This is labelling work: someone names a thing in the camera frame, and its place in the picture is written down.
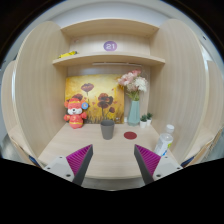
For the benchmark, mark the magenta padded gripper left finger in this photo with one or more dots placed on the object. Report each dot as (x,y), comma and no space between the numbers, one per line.
(72,167)

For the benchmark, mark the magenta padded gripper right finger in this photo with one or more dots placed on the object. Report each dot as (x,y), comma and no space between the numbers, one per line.
(152,166)

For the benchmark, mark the clear plastic water bottle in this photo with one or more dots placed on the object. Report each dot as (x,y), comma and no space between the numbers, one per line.
(164,142)

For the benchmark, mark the red round coaster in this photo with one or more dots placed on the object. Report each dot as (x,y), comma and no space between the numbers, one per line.
(130,135)

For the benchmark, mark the white bottle cap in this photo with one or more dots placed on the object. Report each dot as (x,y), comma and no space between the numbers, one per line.
(170,128)

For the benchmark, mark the small potted plant left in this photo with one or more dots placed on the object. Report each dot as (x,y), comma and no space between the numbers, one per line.
(143,121)

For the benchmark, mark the small potted plant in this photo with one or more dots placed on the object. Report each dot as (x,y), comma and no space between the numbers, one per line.
(143,121)
(149,118)

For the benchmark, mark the teal ceramic vase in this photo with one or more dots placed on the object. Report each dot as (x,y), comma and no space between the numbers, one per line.
(134,114)

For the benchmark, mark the small potted plant right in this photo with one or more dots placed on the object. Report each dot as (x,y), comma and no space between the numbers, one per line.
(149,118)

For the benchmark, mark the grey plastic cup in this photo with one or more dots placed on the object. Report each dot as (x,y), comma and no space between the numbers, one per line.
(107,129)

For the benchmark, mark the red plush doll toy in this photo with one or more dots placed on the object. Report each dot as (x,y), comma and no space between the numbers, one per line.
(75,112)

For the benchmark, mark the poppy flower painting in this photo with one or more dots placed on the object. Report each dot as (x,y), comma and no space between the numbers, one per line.
(102,93)

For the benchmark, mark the pink white flower bouquet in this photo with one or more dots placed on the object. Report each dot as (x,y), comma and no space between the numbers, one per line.
(134,84)

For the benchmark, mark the yellow object on shelf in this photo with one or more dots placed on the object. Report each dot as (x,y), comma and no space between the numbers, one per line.
(68,54)

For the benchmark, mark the purple number 21 sticker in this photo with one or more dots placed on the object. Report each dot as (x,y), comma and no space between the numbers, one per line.
(110,46)

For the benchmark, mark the wooden desk cubicle frame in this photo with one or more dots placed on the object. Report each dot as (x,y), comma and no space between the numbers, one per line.
(187,91)

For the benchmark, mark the wooden wall shelf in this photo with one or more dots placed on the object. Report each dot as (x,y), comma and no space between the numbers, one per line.
(109,57)

